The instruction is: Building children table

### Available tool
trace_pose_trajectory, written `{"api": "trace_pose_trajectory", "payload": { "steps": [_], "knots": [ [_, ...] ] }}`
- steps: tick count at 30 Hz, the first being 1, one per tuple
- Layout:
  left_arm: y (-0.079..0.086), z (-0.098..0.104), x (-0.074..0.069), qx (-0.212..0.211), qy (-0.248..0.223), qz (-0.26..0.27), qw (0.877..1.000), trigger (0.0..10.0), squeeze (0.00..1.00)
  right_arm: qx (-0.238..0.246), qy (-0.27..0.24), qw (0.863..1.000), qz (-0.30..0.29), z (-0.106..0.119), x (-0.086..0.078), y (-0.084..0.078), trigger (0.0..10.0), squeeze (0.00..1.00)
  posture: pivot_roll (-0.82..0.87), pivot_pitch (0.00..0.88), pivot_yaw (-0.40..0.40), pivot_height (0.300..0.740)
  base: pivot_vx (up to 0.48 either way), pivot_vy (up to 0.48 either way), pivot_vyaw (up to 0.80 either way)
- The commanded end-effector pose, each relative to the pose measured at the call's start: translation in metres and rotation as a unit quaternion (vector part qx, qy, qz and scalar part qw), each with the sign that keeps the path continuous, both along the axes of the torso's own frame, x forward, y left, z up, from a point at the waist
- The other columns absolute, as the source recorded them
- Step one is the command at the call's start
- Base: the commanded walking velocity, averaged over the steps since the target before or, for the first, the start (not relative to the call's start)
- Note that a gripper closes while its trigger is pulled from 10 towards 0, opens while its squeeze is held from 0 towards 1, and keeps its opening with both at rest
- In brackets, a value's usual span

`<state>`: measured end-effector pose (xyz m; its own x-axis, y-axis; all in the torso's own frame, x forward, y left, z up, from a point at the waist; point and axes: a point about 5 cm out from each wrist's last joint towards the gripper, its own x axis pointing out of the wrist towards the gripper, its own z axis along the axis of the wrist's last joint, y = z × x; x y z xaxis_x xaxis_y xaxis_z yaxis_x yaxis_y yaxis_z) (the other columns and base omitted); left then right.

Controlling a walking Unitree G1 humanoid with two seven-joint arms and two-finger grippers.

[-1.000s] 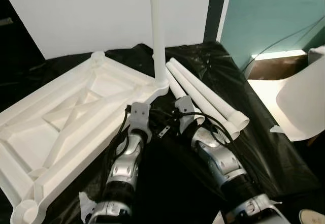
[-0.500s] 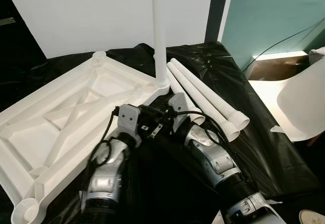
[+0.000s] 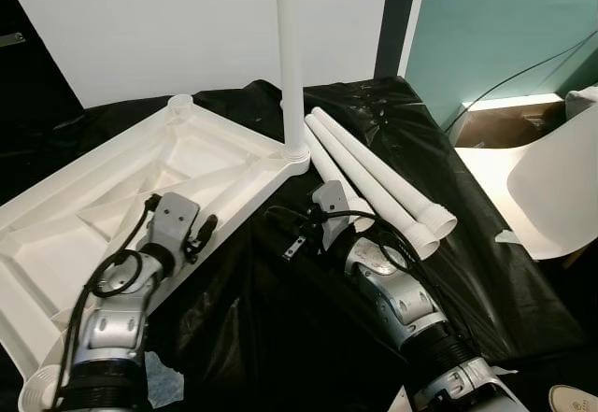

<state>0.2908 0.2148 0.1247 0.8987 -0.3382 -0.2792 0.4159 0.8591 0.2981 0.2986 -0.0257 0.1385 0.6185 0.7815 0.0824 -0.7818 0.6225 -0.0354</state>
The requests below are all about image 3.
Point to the white plastic chair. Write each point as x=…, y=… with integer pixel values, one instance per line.
x=551, y=188

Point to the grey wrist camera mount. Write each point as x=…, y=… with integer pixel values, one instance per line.
x=176, y=220
x=329, y=202

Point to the white plastic table leg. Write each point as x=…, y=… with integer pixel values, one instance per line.
x=360, y=218
x=290, y=57
x=385, y=169
x=374, y=188

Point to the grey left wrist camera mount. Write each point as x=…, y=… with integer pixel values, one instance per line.
x=176, y=220

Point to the brown cardboard box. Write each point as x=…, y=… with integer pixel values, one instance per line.
x=486, y=130

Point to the grey door plate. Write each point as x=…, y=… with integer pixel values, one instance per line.
x=12, y=38

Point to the black plastic sheet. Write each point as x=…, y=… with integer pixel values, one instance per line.
x=486, y=281

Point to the white tape piece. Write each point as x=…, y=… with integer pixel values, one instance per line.
x=508, y=237

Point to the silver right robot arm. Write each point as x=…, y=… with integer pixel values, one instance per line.
x=392, y=281

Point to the white plastic table top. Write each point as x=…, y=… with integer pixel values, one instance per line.
x=93, y=216

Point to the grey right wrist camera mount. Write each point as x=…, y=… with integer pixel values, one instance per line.
x=329, y=202

